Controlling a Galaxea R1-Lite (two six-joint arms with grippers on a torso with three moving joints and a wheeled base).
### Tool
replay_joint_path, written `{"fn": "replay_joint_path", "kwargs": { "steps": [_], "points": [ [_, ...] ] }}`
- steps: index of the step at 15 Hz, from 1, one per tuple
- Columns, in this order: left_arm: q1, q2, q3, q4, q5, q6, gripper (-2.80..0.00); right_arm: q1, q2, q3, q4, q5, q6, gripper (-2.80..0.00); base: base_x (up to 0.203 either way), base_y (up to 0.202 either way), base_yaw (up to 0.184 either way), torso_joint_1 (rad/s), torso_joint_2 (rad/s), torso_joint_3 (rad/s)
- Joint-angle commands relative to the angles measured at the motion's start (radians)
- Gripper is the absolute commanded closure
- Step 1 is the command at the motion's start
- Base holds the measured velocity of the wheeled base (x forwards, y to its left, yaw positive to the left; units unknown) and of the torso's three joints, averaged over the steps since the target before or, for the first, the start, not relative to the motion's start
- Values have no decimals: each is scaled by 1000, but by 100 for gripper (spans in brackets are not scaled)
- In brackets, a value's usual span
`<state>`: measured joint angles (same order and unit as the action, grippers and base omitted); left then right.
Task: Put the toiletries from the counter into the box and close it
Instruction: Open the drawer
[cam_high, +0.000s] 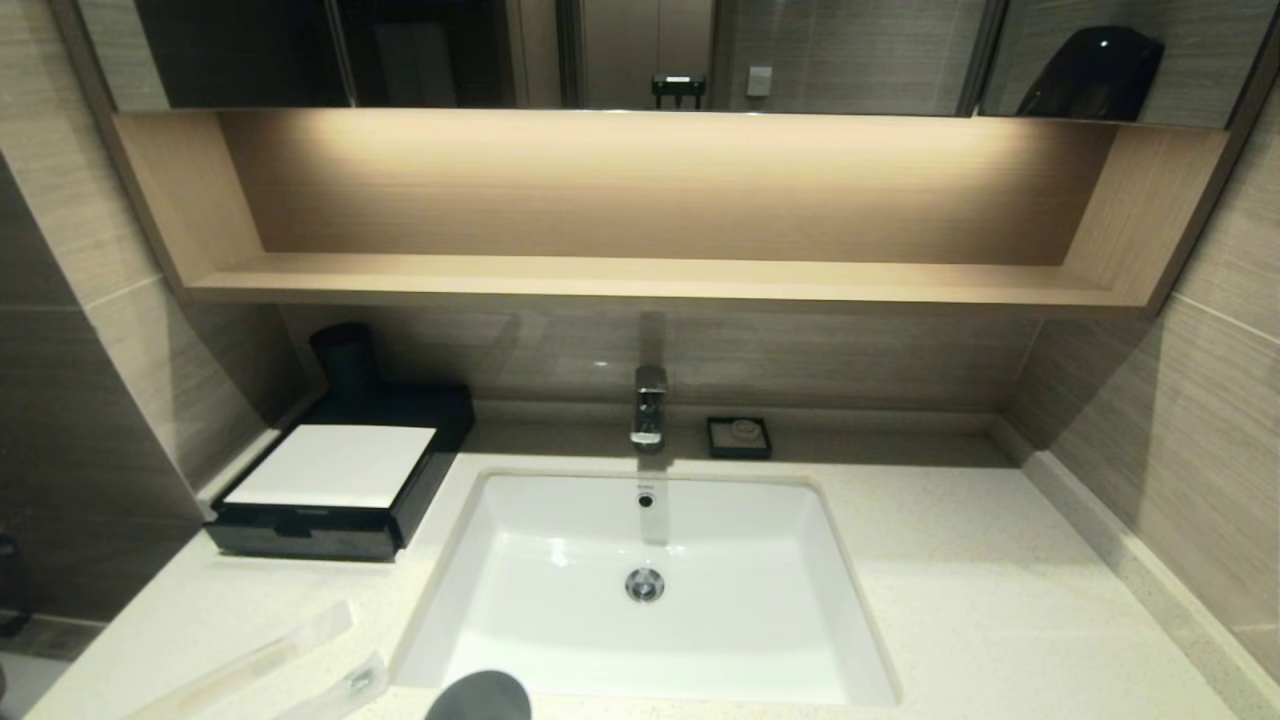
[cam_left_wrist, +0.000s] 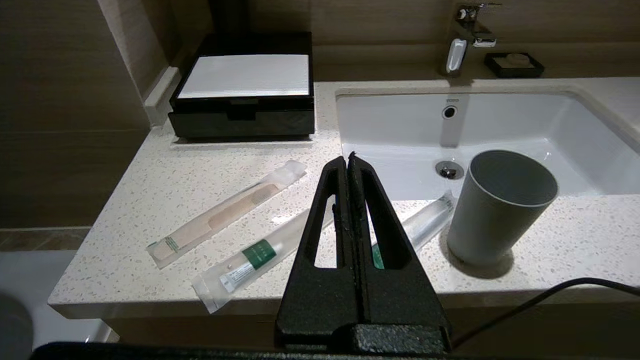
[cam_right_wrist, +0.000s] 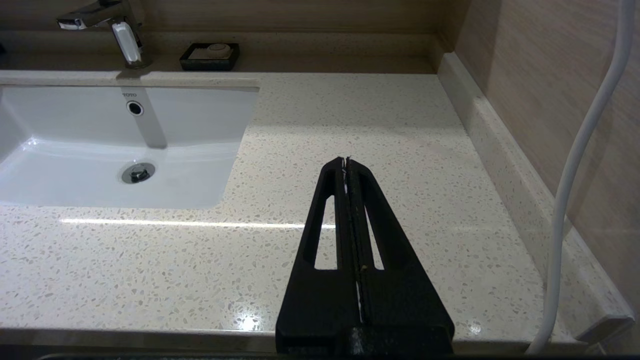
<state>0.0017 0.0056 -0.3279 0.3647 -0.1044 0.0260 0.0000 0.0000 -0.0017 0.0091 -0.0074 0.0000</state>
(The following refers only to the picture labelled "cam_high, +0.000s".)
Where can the grey plastic cup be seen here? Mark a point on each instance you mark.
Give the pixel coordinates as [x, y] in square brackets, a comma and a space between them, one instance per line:
[480, 698]

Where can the black amenity box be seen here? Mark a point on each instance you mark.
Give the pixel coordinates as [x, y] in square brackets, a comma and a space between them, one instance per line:
[420, 490]

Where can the chrome faucet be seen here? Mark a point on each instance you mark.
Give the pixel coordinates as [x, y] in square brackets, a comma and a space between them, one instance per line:
[649, 405]

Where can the black soap dish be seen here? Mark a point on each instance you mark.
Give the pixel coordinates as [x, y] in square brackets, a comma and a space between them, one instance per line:
[715, 442]

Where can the round beige soap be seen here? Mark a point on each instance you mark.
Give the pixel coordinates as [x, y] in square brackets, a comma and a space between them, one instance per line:
[745, 430]

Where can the chrome sink drain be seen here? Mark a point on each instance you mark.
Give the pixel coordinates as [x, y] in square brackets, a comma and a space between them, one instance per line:
[645, 584]

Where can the white sink basin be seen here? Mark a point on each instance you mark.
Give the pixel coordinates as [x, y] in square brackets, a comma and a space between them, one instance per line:
[650, 645]

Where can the black cylindrical cup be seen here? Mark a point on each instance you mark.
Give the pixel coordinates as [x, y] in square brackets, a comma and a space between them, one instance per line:
[345, 360]

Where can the small clear toiletry packet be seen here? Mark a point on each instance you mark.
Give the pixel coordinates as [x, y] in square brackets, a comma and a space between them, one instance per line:
[345, 690]

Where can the long clear toothbrush packet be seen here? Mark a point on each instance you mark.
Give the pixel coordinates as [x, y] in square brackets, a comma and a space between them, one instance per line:
[260, 655]

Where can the mirror cabinet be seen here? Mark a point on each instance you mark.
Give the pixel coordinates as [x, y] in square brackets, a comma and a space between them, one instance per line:
[250, 50]

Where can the glossy black dome object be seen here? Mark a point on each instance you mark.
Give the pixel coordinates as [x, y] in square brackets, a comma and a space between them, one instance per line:
[1095, 75]

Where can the light wooden wall shelf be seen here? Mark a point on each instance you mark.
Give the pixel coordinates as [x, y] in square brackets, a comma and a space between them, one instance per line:
[650, 280]

